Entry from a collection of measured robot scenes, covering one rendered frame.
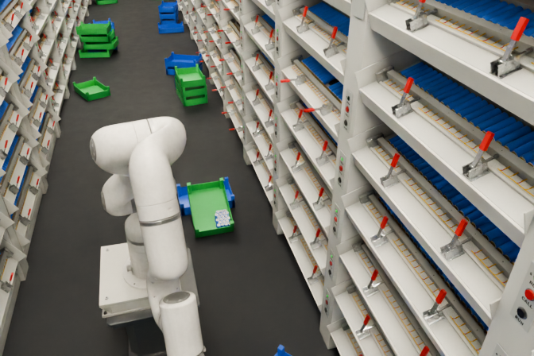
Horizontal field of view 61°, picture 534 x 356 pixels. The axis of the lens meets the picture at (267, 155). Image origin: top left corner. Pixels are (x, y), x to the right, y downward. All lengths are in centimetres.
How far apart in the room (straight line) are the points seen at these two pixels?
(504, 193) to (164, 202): 65
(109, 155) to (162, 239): 25
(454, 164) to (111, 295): 123
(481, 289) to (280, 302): 123
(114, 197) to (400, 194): 82
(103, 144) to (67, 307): 123
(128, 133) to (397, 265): 76
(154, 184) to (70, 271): 145
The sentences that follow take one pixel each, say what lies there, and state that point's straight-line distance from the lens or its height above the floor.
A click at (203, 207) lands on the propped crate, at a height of 6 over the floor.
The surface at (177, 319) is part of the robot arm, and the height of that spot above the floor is 75.
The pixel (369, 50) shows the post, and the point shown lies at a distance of 122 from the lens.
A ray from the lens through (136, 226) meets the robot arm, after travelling 157.
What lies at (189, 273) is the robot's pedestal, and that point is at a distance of 183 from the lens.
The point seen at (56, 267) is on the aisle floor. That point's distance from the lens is 243.
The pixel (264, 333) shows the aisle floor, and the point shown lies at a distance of 198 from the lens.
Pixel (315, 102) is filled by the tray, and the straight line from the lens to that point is 162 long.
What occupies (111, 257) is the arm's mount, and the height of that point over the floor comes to 36.
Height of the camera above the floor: 158
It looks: 31 degrees down
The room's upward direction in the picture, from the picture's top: straight up
